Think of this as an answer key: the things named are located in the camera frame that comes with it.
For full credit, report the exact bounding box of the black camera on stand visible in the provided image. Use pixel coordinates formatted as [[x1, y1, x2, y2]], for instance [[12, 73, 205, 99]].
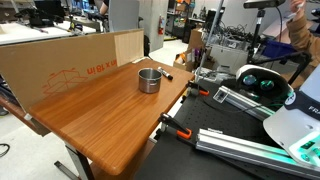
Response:
[[243, 0, 286, 9]]

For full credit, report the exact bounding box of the aluminium extrusion rail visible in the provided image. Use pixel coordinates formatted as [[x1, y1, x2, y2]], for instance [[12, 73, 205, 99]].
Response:
[[196, 129, 320, 180], [213, 86, 274, 121]]

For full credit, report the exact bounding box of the black marker pen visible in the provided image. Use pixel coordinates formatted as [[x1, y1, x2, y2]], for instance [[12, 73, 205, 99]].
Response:
[[157, 67, 173, 81]]

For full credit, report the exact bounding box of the white VR headset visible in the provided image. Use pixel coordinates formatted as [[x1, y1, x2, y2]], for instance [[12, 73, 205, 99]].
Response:
[[236, 65, 293, 100]]

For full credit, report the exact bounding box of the grey table leg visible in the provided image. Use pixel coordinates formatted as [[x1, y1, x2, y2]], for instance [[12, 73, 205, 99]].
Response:
[[54, 143, 95, 180]]

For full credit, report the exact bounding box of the small steel pot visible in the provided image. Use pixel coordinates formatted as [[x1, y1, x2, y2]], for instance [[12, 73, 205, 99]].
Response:
[[138, 68, 162, 94]]

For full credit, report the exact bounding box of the far black orange clamp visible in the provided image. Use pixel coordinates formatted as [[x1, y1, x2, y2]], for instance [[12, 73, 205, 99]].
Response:
[[186, 80, 210, 96]]

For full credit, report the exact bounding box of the brown cardboard box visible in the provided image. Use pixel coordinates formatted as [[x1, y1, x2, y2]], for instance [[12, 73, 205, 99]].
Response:
[[188, 29, 205, 49]]

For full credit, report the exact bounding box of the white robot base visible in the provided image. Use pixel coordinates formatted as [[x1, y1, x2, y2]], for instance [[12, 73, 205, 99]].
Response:
[[263, 67, 320, 169]]

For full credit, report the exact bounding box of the blue storage bin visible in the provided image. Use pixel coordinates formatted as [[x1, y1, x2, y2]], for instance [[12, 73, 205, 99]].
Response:
[[262, 40, 295, 58]]

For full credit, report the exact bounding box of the far aluminium extrusion rail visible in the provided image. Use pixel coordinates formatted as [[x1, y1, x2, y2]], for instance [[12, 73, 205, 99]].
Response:
[[213, 86, 274, 121]]

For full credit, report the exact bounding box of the black orange clamp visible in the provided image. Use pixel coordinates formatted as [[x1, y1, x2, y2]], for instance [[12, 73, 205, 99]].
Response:
[[158, 113, 192, 139], [186, 80, 210, 96]]

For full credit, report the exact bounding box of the person in brown jacket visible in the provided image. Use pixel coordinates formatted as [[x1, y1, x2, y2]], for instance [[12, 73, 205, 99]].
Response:
[[286, 0, 320, 67]]

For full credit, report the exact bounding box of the red fire extinguisher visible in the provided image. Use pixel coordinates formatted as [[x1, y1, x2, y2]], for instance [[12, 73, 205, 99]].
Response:
[[158, 15, 165, 35]]

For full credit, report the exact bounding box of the near black orange clamp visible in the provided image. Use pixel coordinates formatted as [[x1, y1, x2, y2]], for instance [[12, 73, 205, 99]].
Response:
[[158, 113, 192, 139]]

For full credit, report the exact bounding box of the black camera tripod stand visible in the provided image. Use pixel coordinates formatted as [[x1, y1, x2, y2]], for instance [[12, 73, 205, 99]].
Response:
[[246, 9, 313, 86]]

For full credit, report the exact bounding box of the near aluminium extrusion rail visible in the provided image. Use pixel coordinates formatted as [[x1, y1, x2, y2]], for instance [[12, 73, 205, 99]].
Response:
[[196, 129, 320, 180]]

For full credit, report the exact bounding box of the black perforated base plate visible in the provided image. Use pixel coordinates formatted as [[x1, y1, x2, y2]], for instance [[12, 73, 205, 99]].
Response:
[[134, 81, 320, 180]]

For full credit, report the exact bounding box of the large cardboard sheet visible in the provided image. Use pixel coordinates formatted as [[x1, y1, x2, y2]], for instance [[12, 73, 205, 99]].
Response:
[[0, 29, 144, 110]]

